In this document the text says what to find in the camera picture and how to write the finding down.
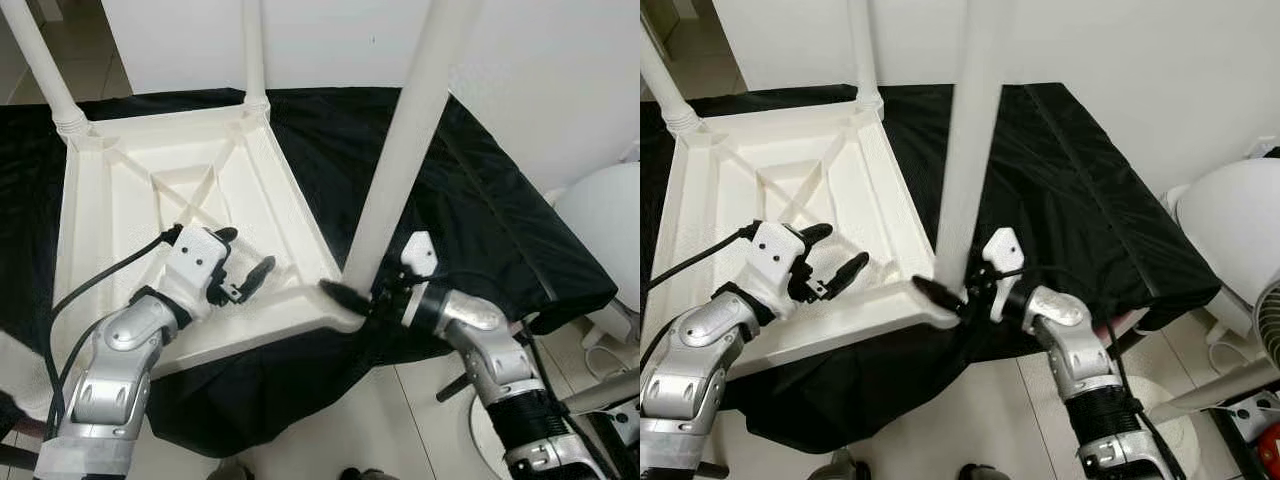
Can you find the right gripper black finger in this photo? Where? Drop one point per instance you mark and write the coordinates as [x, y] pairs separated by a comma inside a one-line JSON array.
[[345, 295], [938, 292]]

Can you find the white plastic children table top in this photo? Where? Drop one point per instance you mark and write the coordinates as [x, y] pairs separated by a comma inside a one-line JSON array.
[[130, 200], [740, 200]]

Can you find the white plastic table leg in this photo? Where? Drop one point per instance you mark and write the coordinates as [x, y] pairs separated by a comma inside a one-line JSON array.
[[410, 130], [45, 70], [668, 90], [862, 50], [970, 130], [20, 365], [253, 50]]

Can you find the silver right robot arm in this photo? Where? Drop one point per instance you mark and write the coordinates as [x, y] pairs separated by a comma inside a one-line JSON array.
[[1075, 340], [490, 340]]

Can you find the black metal table brace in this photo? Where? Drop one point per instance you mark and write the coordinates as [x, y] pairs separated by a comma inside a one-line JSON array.
[[452, 387]]

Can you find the black cloth table cover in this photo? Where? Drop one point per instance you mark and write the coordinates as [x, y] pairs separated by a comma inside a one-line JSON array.
[[1090, 200], [480, 200]]

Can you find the pink fabric under cloth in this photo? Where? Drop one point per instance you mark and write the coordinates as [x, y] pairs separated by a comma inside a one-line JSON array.
[[1120, 320]]

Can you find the white round stand base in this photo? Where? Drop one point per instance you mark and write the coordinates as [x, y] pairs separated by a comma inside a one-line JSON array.
[[1170, 435], [485, 440]]

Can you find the dark right robot foot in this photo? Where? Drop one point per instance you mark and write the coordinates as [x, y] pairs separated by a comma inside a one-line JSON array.
[[980, 472], [362, 474]]

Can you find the dark robot foot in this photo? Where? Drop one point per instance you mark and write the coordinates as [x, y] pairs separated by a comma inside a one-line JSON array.
[[228, 470], [980, 472], [845, 467], [362, 474]]

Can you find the dark left robot foot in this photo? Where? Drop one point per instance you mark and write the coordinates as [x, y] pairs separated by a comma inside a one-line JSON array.
[[845, 467], [228, 470]]

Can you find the white power strip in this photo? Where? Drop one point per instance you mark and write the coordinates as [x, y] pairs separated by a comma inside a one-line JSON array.
[[625, 412], [1250, 406]]

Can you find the grey round fan grille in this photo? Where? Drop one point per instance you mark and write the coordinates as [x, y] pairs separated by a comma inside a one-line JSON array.
[[1268, 325]]

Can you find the red round device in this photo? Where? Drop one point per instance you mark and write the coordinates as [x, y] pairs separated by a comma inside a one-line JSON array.
[[1273, 440]]

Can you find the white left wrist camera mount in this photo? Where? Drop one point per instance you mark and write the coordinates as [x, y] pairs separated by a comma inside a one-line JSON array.
[[195, 255], [775, 250]]

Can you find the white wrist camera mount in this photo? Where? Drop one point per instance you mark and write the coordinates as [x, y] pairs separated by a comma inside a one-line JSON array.
[[775, 250], [1005, 245], [195, 255], [420, 250]]

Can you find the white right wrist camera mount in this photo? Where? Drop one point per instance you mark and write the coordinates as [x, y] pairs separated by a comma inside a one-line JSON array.
[[1005, 245], [420, 250]]

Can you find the black floor rail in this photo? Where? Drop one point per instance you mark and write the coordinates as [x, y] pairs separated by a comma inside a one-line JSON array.
[[1230, 445], [610, 445]]

